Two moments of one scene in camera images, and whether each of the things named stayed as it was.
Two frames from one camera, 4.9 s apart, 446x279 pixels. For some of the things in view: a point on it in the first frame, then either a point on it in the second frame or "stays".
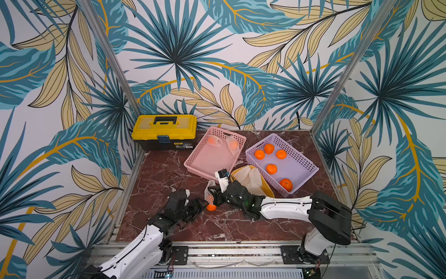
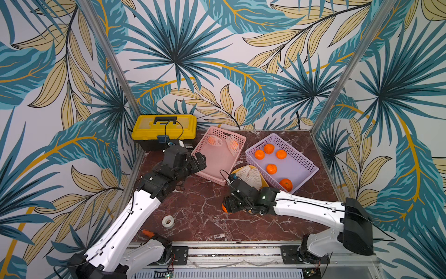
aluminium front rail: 347,261 stays
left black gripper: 197,207 → 201,161
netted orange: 269,149 stays
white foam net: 251,178 stays
